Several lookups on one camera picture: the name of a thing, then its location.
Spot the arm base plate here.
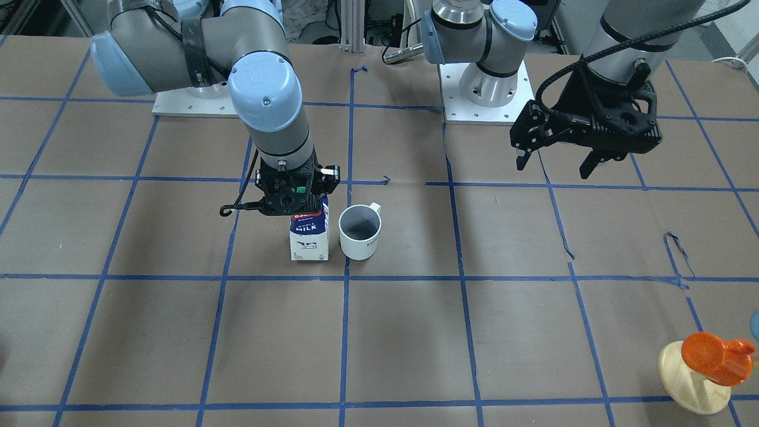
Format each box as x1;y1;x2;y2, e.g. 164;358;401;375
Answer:
438;62;533;125
152;82;238;118

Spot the wooden mug tree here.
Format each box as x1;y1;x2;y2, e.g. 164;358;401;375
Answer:
657;340;732;415

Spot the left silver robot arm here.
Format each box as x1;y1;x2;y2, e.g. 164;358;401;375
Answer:
420;1;704;179

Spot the blue mug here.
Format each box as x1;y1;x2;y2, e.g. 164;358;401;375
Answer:
749;309;759;341

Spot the orange mug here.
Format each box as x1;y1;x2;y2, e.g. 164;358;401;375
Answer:
681;332;756;387

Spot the white mug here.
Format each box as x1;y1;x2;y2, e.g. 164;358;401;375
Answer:
338;202;382;260

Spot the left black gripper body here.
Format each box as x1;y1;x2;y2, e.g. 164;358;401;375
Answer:
546;62;662;154

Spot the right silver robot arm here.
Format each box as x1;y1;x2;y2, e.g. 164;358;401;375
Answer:
90;1;340;216

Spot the aluminium frame post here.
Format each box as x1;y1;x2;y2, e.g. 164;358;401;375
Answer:
339;0;366;56

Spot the blue white milk carton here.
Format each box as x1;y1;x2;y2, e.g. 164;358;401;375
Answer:
289;196;330;260

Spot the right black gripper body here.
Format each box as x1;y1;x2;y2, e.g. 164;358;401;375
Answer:
255;156;341;216

